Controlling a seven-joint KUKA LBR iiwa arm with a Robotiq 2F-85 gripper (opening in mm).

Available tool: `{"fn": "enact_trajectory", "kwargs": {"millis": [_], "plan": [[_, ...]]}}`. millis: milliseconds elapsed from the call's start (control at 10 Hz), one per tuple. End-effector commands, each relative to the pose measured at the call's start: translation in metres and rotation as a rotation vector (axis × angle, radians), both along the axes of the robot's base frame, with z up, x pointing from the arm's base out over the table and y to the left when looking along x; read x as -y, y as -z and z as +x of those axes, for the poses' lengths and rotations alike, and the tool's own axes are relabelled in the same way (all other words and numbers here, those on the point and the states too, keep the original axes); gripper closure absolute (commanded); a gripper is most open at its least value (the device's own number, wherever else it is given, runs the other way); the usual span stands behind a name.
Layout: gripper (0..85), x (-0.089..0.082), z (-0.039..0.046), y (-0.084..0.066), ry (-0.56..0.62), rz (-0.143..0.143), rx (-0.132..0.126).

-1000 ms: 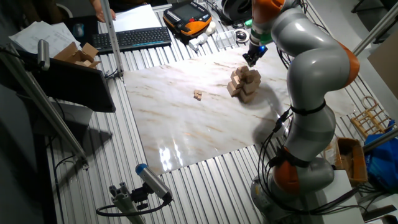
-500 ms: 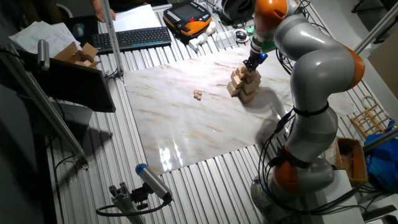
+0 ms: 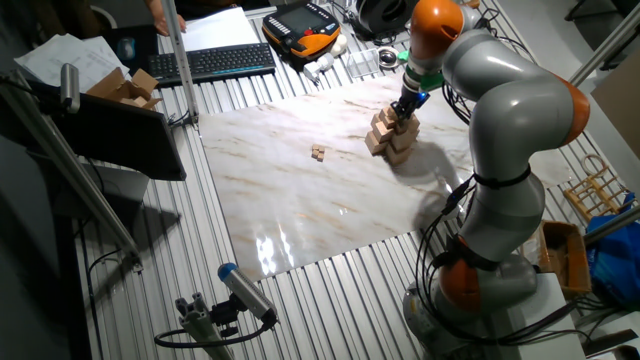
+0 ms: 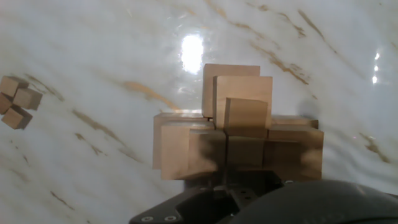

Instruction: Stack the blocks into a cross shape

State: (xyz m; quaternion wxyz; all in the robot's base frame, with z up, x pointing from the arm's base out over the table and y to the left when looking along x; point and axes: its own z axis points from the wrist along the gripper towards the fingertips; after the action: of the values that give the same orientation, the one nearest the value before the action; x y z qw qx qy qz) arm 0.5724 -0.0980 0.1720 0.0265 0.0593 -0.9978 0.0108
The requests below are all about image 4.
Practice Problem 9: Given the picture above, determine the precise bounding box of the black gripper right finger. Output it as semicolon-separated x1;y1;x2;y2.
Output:
229;170;295;195

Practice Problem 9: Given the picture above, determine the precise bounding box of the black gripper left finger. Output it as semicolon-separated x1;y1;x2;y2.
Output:
129;179;259;224

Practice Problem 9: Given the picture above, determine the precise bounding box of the large wooden cross block structure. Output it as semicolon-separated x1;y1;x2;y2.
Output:
152;63;325;187

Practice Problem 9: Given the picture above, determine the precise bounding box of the white marble pattern board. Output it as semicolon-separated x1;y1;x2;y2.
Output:
0;0;398;224

